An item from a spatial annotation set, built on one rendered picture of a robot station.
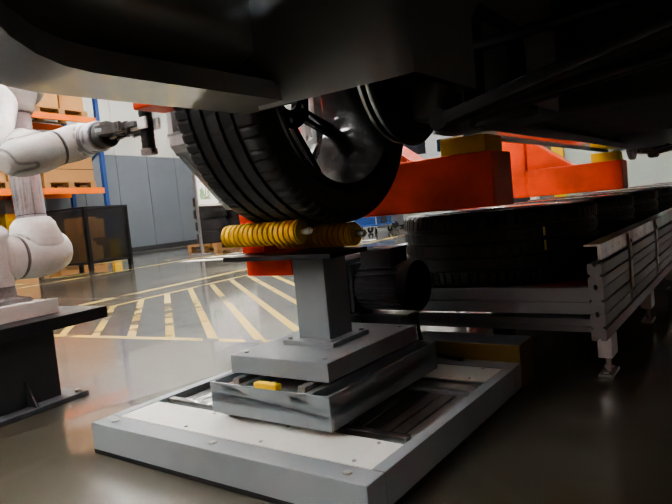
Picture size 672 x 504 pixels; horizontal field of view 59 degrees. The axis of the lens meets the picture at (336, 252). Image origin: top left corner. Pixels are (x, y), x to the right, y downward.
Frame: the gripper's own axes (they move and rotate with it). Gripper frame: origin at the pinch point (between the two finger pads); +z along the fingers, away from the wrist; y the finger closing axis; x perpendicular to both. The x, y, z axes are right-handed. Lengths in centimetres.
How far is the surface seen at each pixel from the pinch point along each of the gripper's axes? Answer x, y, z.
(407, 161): -15, -62, 44
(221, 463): -77, 23, 41
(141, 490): -83, 31, 24
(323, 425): -73, 8, 57
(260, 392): -67, 8, 39
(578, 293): -58, -70, 90
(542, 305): -61, -70, 80
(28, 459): -83, 32, -20
